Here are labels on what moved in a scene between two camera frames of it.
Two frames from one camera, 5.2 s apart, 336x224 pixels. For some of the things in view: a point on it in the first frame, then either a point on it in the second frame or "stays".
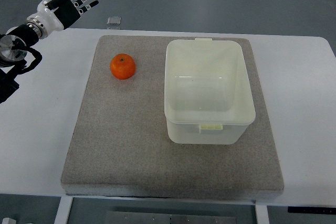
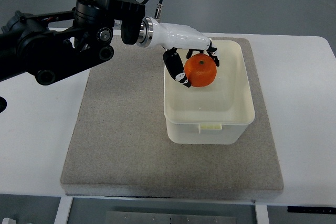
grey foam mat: [119, 146] stays
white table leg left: [63, 214] stays
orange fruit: [123, 66] to [200, 70]
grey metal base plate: [166, 217] stays
